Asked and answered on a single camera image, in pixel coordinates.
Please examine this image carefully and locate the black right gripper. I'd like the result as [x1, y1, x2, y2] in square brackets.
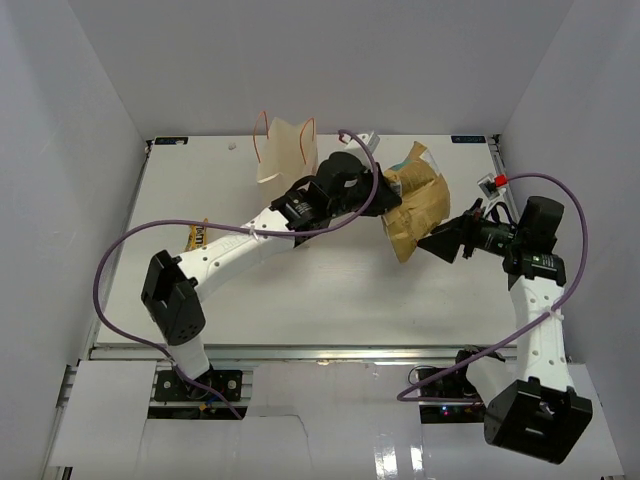
[418, 198, 525, 263]

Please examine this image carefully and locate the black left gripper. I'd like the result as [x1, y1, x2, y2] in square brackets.
[328, 163, 401, 220]

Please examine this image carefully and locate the large tan chip bag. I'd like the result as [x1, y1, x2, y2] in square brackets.
[382, 141, 451, 263]

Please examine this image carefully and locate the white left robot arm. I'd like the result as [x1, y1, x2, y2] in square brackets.
[141, 151, 401, 399]

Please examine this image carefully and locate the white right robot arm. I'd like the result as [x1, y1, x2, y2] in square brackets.
[418, 196, 593, 464]

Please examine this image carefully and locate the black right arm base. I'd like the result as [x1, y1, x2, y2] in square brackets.
[419, 372, 485, 425]

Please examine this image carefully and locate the beige paper gift bag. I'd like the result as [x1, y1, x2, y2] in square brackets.
[252, 111, 318, 207]

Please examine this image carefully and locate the right blue table label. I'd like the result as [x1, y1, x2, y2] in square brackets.
[451, 135, 486, 144]

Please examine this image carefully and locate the blue table label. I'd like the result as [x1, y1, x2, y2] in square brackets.
[451, 135, 486, 144]
[154, 136, 189, 145]

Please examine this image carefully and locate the yellow M&M's candy pack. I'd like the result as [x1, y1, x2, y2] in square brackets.
[184, 224, 208, 252]

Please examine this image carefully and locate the left blue table label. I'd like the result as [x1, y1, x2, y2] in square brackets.
[154, 136, 189, 145]

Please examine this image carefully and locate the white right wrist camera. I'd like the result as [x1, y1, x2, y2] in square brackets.
[477, 174, 508, 201]

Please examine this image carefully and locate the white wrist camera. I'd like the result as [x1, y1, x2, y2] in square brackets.
[477, 174, 508, 201]
[346, 131, 380, 152]

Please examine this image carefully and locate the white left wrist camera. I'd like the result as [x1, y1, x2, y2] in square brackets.
[346, 131, 380, 152]

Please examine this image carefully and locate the aluminium table front rail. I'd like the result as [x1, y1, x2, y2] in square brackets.
[84, 343, 521, 362]

